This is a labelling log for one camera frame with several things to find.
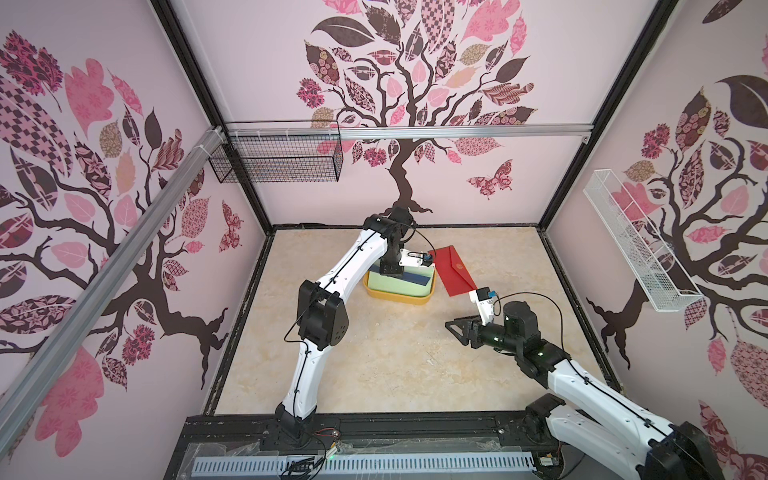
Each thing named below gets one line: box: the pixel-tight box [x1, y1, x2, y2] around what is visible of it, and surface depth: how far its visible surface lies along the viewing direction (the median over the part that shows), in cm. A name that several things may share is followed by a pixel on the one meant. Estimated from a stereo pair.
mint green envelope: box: [368, 265, 434, 296], surface depth 100 cm
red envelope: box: [428, 245, 478, 297], surface depth 109 cm
